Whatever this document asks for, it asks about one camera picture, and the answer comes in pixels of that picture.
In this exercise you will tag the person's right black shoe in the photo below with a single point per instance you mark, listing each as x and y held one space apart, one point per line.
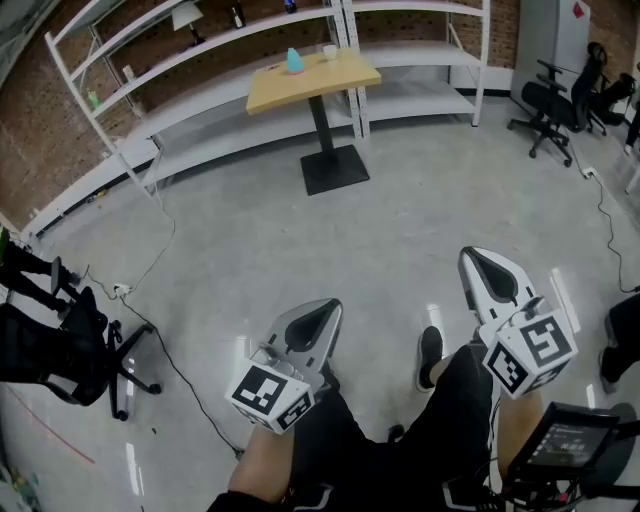
429 350

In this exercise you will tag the dark soda bottle blue label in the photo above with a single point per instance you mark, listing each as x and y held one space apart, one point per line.
290 5

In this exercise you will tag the white shade table lamp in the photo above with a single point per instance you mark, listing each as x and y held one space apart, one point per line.
186 17

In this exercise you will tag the teal vase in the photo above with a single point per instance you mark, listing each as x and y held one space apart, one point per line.
294 62

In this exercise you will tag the grey metal cabinet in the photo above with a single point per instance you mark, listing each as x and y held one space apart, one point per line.
550 30

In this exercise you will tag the white paper cup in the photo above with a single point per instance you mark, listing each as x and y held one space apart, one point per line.
330 52

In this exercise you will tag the person's right forearm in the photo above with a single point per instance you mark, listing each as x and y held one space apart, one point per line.
520 430

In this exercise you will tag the long white shelving rack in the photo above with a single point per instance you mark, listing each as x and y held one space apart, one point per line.
200 125

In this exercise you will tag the short white shelving rack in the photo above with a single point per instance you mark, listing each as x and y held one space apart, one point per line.
415 50

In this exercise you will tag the green plastic bottle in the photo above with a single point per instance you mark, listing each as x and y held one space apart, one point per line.
93 99

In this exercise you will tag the person's black shorts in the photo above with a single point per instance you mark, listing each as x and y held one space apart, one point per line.
400 450

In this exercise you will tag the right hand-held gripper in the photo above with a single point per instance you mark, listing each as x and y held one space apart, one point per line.
530 350

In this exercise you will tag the person's right leg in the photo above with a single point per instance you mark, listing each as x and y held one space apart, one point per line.
442 370

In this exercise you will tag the black monitor mount rig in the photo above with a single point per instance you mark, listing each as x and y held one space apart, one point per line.
540 495

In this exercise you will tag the black chest monitor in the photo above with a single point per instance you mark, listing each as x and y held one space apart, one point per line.
565 440

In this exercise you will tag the person's left forearm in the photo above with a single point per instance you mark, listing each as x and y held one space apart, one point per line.
262 460

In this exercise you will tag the person's black shirt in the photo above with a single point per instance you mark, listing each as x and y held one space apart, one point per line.
260 502

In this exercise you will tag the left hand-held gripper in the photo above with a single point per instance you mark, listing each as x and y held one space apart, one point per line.
260 395

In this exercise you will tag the person's black shoe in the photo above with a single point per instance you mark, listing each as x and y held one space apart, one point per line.
429 350
330 382

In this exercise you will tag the white power strip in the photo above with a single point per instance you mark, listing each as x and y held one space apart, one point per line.
589 173
122 289

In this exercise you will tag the small white box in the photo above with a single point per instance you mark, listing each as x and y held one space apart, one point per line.
128 74

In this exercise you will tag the dark bottle with white label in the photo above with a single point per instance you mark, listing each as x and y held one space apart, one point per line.
237 15

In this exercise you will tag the black office chair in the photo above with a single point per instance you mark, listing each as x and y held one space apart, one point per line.
600 85
547 100
75 350

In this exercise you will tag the person's left black shoe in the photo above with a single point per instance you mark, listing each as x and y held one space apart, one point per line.
330 382

